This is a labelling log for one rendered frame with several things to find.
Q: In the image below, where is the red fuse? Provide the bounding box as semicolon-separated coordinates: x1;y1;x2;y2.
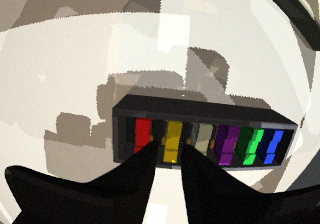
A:
135;117;151;153

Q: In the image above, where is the beige rectangular tray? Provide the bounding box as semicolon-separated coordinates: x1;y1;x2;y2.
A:
272;0;320;52

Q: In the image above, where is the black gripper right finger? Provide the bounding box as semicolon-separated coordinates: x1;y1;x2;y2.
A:
180;144;320;224

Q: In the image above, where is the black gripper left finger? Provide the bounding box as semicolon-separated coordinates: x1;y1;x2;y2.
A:
4;140;157;224

